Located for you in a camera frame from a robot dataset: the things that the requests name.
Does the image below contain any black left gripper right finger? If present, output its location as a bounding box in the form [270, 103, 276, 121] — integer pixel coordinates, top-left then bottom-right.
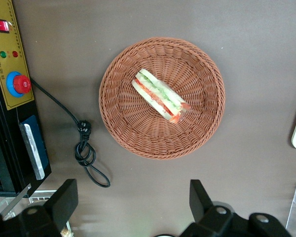
[180, 179, 247, 237]

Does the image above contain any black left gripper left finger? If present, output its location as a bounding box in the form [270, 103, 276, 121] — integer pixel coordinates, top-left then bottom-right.
[17, 179, 79, 237]

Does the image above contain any round brown wicker basket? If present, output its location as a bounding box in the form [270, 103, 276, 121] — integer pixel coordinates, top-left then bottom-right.
[98, 37, 226, 160]

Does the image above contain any wrapped vegetable sandwich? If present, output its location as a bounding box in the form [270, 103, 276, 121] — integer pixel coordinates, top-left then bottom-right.
[131, 68, 192, 124]

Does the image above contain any black sealing machine yellow panel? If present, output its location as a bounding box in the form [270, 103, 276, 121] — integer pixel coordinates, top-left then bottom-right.
[0, 0, 52, 198]

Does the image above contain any white wire rack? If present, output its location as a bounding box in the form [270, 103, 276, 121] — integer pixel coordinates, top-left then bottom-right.
[0, 189, 74, 237]

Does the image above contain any black power cable with plug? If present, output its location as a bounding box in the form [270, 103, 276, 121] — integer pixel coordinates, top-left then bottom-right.
[30, 78, 111, 188]

